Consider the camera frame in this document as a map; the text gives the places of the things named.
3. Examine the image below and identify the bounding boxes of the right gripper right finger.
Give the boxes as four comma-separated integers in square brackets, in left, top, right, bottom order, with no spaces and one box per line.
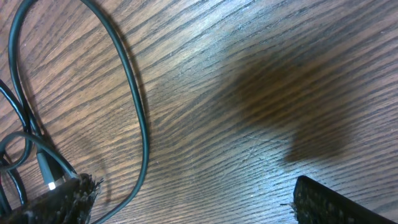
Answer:
[289,175,395,224]

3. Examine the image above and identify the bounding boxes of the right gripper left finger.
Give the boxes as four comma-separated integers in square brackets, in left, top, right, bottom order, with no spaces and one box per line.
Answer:
[1,174,102,224]

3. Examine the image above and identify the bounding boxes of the black USB-A cable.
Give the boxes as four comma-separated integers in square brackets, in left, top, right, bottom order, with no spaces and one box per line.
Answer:
[0,0,150,224]

